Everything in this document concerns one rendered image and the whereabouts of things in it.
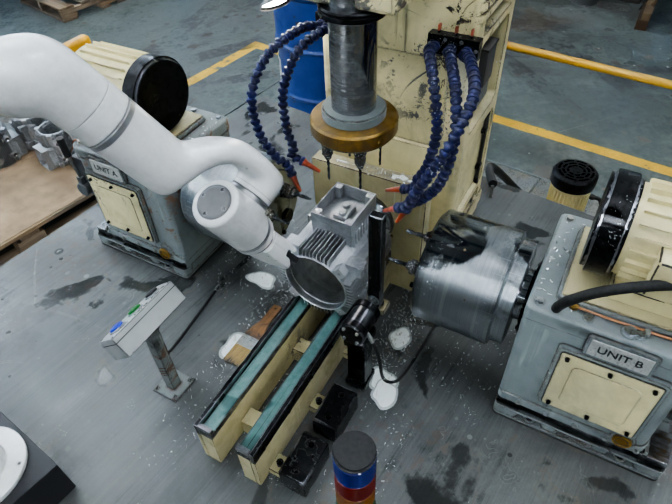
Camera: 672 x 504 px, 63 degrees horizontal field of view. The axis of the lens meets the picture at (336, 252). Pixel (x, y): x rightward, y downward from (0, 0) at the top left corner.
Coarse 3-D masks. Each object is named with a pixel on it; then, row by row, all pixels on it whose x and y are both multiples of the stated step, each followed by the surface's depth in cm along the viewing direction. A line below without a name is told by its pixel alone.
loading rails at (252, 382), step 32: (384, 288) 147; (288, 320) 128; (320, 320) 141; (256, 352) 121; (288, 352) 129; (320, 352) 120; (256, 384) 119; (288, 384) 116; (320, 384) 125; (224, 416) 111; (256, 416) 119; (288, 416) 114; (224, 448) 115; (256, 448) 105; (256, 480) 112
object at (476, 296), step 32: (448, 224) 113; (480, 224) 113; (448, 256) 109; (480, 256) 107; (512, 256) 106; (416, 288) 112; (448, 288) 109; (480, 288) 106; (512, 288) 105; (448, 320) 113; (480, 320) 108
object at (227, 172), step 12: (264, 156) 133; (216, 168) 131; (228, 168) 130; (192, 180) 132; (204, 180) 131; (228, 180) 129; (288, 180) 140; (192, 192) 132; (288, 192) 137; (192, 204) 133; (276, 204) 138; (288, 204) 144; (192, 216) 135; (276, 216) 140; (288, 216) 145; (204, 228) 136; (276, 228) 142
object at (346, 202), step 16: (336, 192) 127; (352, 192) 127; (368, 192) 124; (320, 208) 123; (336, 208) 125; (352, 208) 123; (368, 208) 122; (320, 224) 121; (336, 224) 118; (352, 224) 117; (352, 240) 120
